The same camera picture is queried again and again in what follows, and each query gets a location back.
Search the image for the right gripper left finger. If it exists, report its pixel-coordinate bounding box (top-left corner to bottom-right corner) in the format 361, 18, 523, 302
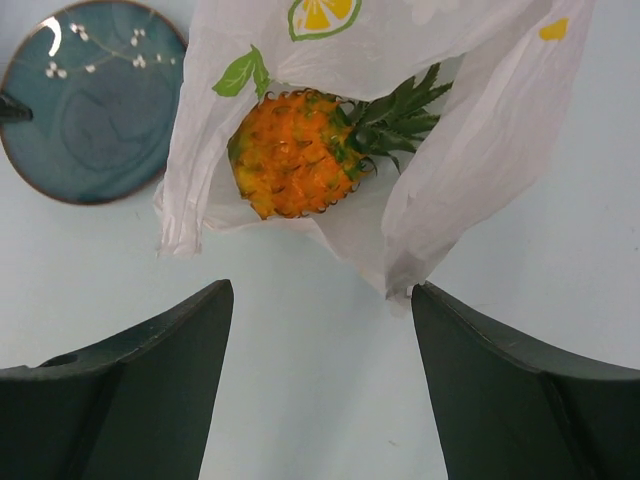
1, 280, 234, 479

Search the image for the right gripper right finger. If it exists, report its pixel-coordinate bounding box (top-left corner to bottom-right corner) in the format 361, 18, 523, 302
411, 283, 639, 479

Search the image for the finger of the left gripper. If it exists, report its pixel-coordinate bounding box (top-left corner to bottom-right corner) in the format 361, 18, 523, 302
0, 94, 33, 122

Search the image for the dark blue ceramic plate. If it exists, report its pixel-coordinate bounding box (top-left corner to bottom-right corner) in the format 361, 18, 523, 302
1, 1, 187, 205

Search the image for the fake orange pineapple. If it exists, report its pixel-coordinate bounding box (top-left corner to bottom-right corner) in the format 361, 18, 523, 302
227, 64, 452, 220

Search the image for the white printed plastic bag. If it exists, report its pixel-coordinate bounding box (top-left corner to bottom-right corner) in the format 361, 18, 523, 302
154, 1, 594, 306

